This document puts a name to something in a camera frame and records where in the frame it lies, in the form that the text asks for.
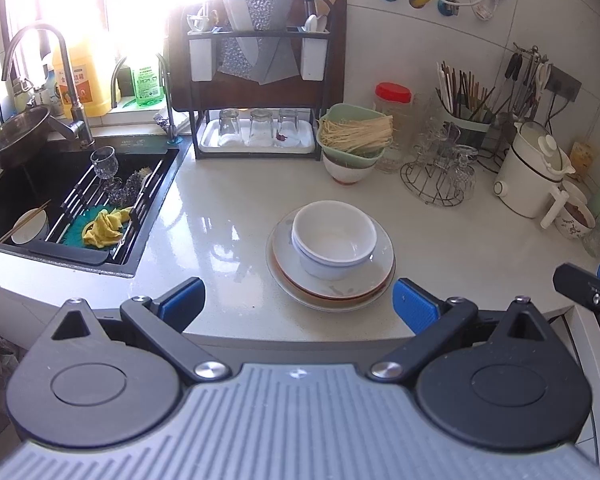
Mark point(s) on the yellow detergent bottle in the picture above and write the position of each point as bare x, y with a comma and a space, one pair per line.
80, 85

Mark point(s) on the bundle of dried noodles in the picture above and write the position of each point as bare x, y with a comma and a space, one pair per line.
355, 132

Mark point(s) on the patterned bowl with brown contents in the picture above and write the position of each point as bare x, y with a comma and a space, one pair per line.
572, 227

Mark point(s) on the white electric pot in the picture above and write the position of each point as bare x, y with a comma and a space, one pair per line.
520, 190

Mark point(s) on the black sink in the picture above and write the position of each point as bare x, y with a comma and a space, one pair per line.
10, 190

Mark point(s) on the metal utensil hook rack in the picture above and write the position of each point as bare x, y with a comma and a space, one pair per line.
527, 51

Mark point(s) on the small floral plate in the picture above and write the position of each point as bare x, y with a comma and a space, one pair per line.
330, 298

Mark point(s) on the small white bottle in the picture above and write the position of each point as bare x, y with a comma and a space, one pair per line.
47, 92

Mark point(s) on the dark wooden cutting board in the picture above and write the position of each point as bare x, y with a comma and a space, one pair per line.
337, 50

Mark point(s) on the green detergent bottle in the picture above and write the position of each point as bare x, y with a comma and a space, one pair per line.
145, 85

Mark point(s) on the white pot lid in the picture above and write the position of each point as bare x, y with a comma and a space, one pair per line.
542, 147

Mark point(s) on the small steel faucet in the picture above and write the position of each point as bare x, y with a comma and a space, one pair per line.
170, 120

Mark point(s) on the white bowl in sink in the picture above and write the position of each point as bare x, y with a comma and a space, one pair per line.
30, 227

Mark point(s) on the plain steel cleaver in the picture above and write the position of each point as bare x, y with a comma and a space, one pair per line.
280, 60

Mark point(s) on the yellow packet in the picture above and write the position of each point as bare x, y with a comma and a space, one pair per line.
581, 155

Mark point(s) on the teal scrubbing cloth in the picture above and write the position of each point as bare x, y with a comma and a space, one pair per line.
75, 230

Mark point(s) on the deep floral plate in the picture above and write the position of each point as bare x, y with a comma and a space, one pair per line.
380, 260

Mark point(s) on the white bowl with brown foot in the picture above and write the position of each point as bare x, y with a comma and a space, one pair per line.
347, 172

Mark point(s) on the yellow cloth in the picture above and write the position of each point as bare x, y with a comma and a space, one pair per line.
105, 225

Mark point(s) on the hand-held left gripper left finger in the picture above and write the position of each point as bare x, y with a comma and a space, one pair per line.
182, 300

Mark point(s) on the white drain tray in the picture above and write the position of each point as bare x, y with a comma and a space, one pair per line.
300, 146

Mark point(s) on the patterned steel cleaver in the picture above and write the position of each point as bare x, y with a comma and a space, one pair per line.
245, 40

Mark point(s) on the pale blue bowl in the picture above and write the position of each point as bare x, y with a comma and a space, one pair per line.
325, 271
298, 254

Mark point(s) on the white plates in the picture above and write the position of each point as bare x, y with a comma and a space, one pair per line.
330, 306

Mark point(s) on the small wine glass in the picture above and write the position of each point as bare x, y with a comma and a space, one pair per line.
102, 160

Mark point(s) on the black dish rack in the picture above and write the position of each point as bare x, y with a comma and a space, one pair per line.
200, 34

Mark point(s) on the bunch of chopsticks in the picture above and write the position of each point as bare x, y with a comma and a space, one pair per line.
460, 90

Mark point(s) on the plain white bowl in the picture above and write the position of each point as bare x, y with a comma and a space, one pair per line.
330, 235

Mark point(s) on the red lid plastic jar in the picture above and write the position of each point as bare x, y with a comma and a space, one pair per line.
392, 92

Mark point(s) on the black sink drain rack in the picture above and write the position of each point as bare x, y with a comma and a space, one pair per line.
145, 195

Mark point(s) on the small white bowl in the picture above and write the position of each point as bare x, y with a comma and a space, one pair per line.
577, 190

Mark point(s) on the tall clear glass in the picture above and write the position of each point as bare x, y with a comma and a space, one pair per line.
435, 135

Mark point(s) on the green chopstick holder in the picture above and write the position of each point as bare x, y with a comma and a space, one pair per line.
467, 127

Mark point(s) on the pair of wooden chopsticks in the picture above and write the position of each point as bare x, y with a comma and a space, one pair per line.
40, 206

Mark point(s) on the upturned drinking glass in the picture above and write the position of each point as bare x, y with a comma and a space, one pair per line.
261, 127
228, 127
289, 125

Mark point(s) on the green square bowl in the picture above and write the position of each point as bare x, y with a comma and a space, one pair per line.
337, 109

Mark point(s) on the tall steel faucet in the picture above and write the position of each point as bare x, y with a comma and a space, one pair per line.
35, 30

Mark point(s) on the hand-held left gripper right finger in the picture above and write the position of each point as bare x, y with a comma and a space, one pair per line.
415, 305

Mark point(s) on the steel pot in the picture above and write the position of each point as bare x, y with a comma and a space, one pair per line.
15, 135

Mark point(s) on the black power strip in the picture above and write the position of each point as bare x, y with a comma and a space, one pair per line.
567, 82

